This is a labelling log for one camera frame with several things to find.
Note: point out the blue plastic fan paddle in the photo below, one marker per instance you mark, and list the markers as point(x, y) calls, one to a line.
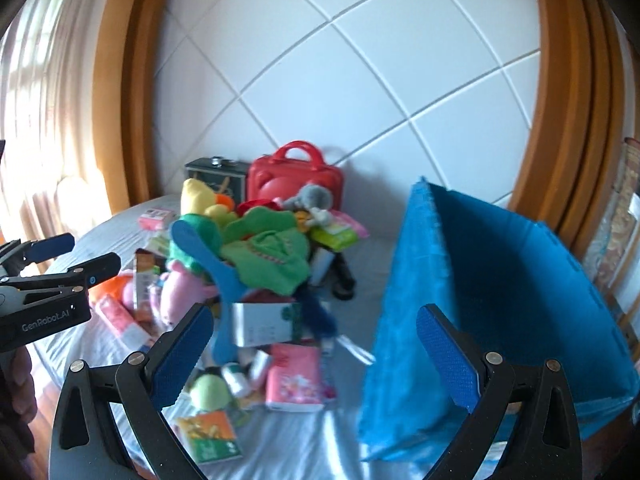
point(226, 278)

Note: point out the red toy suitcase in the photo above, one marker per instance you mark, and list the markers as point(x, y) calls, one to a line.
point(283, 173)

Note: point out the orange pink plush toy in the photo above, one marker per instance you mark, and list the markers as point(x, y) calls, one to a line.
point(121, 287)

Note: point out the large pink tissue pack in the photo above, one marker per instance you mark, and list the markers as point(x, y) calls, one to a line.
point(130, 334)

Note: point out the beige curtain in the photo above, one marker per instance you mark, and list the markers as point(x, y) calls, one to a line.
point(50, 181)

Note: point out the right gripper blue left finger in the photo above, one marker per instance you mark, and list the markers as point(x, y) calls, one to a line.
point(174, 355)

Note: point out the black gift box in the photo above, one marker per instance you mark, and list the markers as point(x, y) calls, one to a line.
point(223, 175)

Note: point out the orange green medicine box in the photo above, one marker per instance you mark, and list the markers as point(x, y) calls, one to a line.
point(208, 437)

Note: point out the pink tissue pack far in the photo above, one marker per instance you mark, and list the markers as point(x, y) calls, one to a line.
point(156, 219)

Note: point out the green wet wipes pack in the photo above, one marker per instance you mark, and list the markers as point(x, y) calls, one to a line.
point(342, 232)

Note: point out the green round plush ball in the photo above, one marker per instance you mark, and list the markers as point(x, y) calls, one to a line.
point(210, 393)

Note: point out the orange tall carton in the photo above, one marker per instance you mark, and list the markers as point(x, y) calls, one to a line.
point(146, 272)

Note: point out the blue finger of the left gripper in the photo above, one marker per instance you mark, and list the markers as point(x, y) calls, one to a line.
point(40, 251)

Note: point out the wooden door frame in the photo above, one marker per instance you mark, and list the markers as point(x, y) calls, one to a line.
point(122, 100)

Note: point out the white teal product box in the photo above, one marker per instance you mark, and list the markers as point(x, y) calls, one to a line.
point(256, 325)

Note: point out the grey elephant plush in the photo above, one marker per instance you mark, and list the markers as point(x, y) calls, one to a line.
point(315, 201)

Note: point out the blue plastic storage crate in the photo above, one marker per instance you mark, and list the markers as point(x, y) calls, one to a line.
point(510, 286)

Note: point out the pink flowered tissue pack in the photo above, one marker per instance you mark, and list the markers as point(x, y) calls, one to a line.
point(295, 381)

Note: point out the striped light bed sheet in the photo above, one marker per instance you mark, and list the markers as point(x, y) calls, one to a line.
point(304, 426)

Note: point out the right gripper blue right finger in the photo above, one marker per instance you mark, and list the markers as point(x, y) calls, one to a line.
point(459, 365)

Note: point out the green yellow plush dinosaur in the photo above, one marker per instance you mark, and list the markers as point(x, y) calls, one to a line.
point(263, 246)

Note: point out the rolled patterned carpet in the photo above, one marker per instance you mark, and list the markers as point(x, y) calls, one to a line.
point(615, 248)

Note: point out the person left hand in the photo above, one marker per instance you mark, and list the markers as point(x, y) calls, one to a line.
point(18, 407)

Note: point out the pink pig plush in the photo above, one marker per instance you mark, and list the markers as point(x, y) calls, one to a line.
point(181, 290)

